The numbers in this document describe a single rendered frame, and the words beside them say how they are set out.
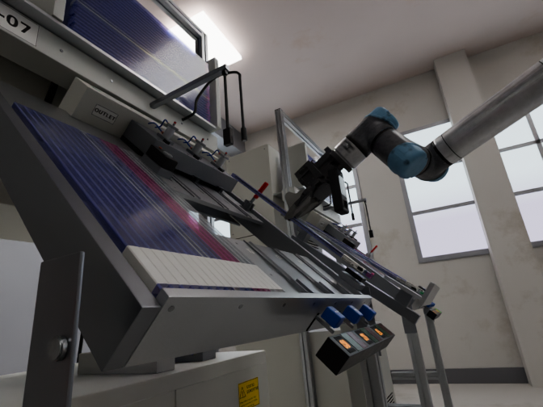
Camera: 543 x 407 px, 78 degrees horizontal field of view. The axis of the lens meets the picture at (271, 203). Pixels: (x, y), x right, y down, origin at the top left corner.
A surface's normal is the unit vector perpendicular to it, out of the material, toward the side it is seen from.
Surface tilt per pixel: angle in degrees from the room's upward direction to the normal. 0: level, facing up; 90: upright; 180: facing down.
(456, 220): 90
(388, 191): 90
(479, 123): 110
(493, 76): 90
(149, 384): 90
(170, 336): 135
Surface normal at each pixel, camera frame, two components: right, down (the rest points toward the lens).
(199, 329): 0.68, 0.50
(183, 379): 0.86, -0.23
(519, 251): -0.45, -0.25
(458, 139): -0.64, 0.16
